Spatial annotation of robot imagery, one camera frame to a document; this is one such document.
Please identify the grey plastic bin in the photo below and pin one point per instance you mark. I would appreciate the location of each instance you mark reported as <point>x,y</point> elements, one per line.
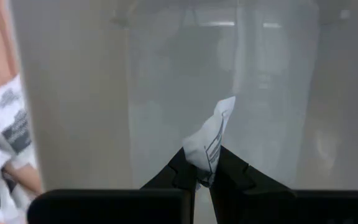
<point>104,93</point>

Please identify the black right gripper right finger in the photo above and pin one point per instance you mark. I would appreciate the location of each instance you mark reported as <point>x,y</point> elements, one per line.
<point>275,205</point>

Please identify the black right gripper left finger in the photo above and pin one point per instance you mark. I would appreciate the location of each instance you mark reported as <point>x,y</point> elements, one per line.
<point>104,205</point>

